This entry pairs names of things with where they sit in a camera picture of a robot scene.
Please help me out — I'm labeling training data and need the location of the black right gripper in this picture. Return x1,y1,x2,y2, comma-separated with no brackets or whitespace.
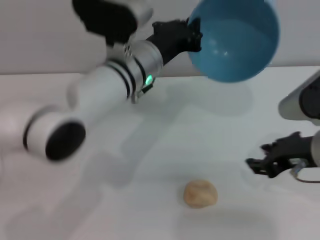
245,131,315,179

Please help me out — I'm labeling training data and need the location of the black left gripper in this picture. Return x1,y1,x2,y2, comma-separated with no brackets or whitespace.
144,16,204,66

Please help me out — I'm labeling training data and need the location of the blue ceramic bowl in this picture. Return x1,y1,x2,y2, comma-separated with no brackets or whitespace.
186,0,281,84

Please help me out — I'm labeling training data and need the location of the beige egg yolk pastry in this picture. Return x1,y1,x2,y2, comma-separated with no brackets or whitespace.
183,179,219,209

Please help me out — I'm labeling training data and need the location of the right arm connector cable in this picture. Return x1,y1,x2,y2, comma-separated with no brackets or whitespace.
290,161,320,184

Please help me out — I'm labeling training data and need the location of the arm connector cable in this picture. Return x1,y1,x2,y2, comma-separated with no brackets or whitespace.
134,83,155,104
290,161,320,184

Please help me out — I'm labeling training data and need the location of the left arm connector cable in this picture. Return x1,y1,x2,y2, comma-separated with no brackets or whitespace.
134,83,155,104

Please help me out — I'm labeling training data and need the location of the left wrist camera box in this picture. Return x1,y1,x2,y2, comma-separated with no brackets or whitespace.
71,0,154,48

